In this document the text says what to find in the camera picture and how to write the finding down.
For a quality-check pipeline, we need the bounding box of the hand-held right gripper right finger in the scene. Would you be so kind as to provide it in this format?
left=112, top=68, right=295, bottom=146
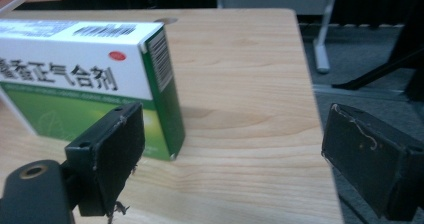
left=321, top=102, right=424, bottom=222

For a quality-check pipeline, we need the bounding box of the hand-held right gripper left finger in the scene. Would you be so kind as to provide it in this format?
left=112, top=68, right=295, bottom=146
left=64, top=102, right=146, bottom=217

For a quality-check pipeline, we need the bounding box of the white and green medicine box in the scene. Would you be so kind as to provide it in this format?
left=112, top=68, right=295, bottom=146
left=0, top=18, right=186, bottom=162

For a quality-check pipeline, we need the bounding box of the black stand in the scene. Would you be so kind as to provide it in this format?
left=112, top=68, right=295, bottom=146
left=331, top=0, right=424, bottom=102

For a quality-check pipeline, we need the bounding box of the white bar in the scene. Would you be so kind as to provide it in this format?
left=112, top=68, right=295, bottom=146
left=0, top=0, right=28, bottom=17

